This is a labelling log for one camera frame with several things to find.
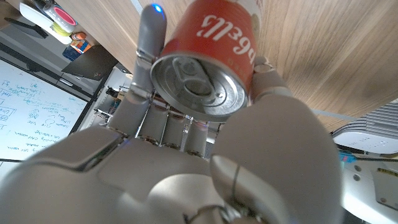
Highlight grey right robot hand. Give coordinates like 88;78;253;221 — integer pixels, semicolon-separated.
0;2;343;224

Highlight red and white soup can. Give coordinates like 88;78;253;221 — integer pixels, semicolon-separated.
150;0;262;123

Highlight white shelf cabinet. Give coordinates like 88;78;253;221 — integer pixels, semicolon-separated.
77;67;139;133

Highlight black laptop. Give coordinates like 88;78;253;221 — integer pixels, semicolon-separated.
61;45;119;82

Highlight grey tape roll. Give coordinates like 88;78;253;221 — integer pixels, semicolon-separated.
43;2;78;34

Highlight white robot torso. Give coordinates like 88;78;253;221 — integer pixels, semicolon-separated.
331;101;398;224

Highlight whiteboard with black frame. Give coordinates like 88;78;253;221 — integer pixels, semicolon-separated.
0;58;91;162

